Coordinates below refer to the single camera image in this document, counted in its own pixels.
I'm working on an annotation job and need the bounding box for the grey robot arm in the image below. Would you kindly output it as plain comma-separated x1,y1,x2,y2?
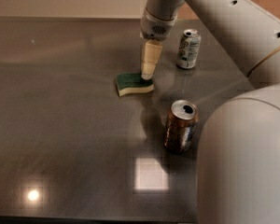
141,0,280,224

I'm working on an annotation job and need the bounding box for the green and yellow sponge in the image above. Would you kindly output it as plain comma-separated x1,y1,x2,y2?
116,73,154,96

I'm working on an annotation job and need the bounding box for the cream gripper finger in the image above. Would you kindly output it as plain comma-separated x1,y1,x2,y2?
141,40,162,80

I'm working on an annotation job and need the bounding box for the green and white soda can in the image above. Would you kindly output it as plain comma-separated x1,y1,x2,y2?
176,29,201,69

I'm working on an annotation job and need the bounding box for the orange soda can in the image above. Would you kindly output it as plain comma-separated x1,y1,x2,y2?
164,100,199,153

